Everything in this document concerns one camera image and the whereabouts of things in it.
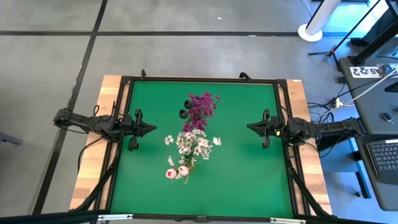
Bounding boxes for thick black pole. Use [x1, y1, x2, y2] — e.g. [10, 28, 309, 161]
[348, 27, 398, 67]

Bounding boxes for dark grey side desk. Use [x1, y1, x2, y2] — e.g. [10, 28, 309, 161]
[354, 133, 398, 212]

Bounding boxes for black keyboard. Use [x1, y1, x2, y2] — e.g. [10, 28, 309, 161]
[366, 139, 398, 185]

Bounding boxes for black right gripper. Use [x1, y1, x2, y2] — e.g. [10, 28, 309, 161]
[247, 108, 290, 149]

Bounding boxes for person's shoe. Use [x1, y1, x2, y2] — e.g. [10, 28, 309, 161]
[350, 37, 371, 48]

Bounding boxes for person's leg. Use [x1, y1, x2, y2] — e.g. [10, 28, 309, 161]
[362, 9, 398, 44]

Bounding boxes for blue table leg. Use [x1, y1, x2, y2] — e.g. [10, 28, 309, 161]
[348, 136, 371, 200]

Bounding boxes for black floor cable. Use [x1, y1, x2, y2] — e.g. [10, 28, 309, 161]
[307, 101, 335, 125]

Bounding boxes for grey metal foot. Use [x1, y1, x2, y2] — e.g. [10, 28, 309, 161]
[0, 132, 24, 146]

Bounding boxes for silver metal bracket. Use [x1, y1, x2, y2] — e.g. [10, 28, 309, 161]
[98, 213, 134, 222]
[269, 217, 307, 224]

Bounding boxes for white round pillar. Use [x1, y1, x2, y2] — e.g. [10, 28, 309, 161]
[297, 0, 343, 44]

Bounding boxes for thin black tripod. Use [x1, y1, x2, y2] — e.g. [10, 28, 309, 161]
[308, 0, 385, 73]

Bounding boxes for green table mat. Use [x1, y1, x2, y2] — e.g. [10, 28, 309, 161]
[110, 80, 294, 218]

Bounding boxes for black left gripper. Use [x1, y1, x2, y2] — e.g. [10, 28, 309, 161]
[121, 108, 157, 152]

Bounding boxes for white paper label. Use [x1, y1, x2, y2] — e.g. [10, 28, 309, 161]
[349, 66, 382, 78]

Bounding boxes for purple flower bunch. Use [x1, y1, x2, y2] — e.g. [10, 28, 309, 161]
[182, 114, 209, 134]
[186, 90, 221, 119]

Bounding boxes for white cable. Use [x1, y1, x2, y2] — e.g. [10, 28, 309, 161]
[325, 68, 398, 114]

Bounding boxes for black aluminium table frame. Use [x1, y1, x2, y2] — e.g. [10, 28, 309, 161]
[70, 68, 333, 224]

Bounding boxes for white flower bunch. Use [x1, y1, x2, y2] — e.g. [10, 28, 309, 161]
[164, 133, 200, 169]
[177, 128, 222, 161]

